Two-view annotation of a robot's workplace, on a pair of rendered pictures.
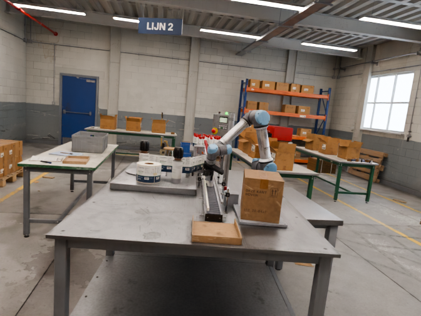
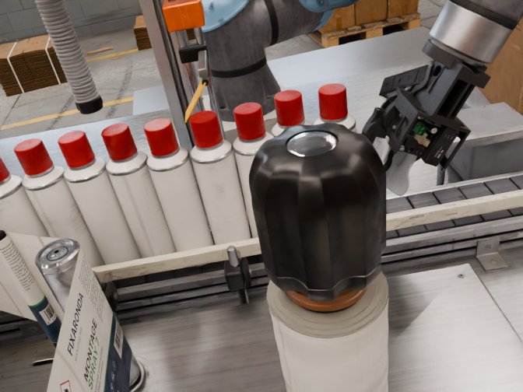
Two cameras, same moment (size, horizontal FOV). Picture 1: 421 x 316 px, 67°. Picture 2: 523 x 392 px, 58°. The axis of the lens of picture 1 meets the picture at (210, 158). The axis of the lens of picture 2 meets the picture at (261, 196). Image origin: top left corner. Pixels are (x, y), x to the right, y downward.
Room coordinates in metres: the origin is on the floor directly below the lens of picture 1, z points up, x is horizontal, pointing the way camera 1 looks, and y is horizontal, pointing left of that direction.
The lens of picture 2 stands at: (2.61, 0.50, 1.31)
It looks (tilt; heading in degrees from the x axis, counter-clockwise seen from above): 35 degrees down; 274
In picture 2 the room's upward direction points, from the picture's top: 11 degrees counter-clockwise
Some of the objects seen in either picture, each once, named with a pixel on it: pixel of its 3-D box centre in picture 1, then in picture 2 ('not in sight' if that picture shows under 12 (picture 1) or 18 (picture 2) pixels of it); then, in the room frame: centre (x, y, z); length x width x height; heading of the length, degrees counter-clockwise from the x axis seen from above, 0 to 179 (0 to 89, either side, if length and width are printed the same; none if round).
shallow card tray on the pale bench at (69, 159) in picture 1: (76, 159); not in sight; (3.45, 1.48, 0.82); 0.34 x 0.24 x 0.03; 15
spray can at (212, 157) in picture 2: not in sight; (220, 188); (2.70, 0.00, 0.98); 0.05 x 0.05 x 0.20
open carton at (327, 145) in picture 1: (327, 145); not in sight; (6.88, -2.51, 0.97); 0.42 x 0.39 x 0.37; 97
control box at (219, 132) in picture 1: (223, 125); not in sight; (2.80, -0.08, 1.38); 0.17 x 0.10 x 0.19; 58
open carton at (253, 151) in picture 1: (259, 147); not in sight; (5.22, -0.79, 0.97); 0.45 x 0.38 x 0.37; 103
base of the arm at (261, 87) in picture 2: not in sight; (241, 82); (2.67, -0.42, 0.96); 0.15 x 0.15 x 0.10
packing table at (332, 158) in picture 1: (326, 170); not in sight; (6.90, -2.58, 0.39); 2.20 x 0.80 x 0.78; 10
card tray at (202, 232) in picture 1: (215, 229); not in sight; (1.69, -0.06, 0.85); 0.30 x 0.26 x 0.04; 3
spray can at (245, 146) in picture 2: not in sight; (261, 181); (2.64, 0.00, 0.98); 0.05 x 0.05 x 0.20
